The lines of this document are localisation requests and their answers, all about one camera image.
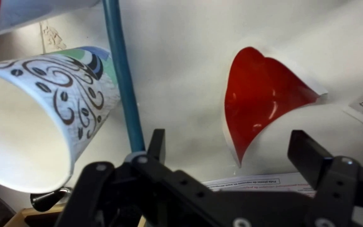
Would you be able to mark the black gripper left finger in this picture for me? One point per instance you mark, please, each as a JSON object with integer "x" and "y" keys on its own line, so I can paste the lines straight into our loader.
{"x": 119, "y": 193}

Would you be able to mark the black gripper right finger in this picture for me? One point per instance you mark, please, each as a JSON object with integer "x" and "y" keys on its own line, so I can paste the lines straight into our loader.
{"x": 333, "y": 184}

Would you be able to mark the broken mug piece red inside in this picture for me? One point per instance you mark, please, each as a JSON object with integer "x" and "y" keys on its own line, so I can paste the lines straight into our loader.
{"x": 258, "y": 96}

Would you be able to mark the red and white mug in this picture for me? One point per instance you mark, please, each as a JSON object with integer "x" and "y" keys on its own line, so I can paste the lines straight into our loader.
{"x": 31, "y": 13}

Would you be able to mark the white packet with printed text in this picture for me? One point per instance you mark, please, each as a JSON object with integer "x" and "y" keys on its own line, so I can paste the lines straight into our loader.
{"x": 249, "y": 183}

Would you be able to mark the wooden countertop organizer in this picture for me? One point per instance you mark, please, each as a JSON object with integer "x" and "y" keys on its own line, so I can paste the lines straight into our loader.
{"x": 26, "y": 218}

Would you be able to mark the paper cup with swirl print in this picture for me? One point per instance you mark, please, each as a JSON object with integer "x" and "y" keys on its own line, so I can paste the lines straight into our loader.
{"x": 22, "y": 134}

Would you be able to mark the blue vertical pole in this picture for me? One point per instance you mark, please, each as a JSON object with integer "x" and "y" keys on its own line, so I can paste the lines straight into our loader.
{"x": 123, "y": 76}

